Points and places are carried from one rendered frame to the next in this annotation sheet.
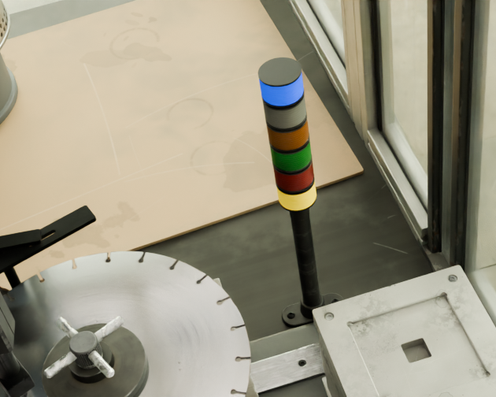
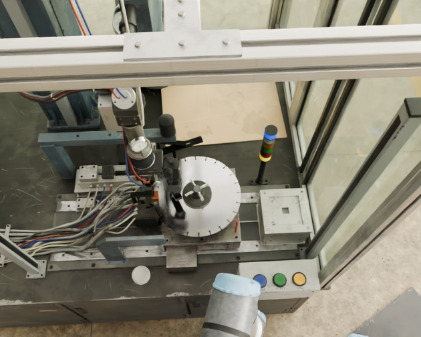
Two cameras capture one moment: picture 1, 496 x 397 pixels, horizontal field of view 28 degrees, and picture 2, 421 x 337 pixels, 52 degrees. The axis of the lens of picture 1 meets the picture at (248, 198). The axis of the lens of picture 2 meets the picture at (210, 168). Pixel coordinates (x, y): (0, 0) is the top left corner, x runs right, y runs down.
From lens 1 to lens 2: 0.63 m
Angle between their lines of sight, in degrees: 17
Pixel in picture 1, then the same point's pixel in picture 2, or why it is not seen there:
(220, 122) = (245, 104)
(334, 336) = (264, 200)
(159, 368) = (214, 198)
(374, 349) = (274, 206)
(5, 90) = not seen: hidden behind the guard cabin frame
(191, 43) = not seen: hidden behind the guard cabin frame
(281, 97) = (269, 137)
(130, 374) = (206, 198)
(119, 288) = (207, 170)
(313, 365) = (254, 199)
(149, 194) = (217, 126)
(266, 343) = (242, 188)
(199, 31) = not seen: hidden behind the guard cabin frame
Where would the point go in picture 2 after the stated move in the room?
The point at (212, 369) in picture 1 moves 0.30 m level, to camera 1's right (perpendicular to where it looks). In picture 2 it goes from (229, 203) to (310, 209)
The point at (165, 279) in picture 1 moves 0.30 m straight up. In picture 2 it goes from (221, 171) to (223, 128)
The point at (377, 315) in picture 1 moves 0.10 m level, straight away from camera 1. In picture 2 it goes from (277, 196) to (282, 174)
